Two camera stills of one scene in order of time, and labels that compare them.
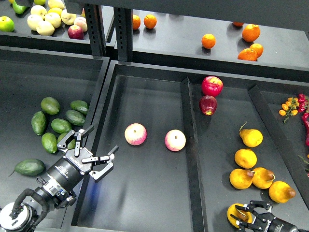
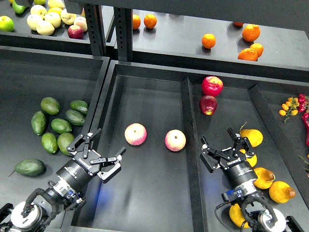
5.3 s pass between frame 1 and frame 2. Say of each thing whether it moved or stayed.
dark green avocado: stayed
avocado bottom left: stayed
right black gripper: moved
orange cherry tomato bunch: stayed
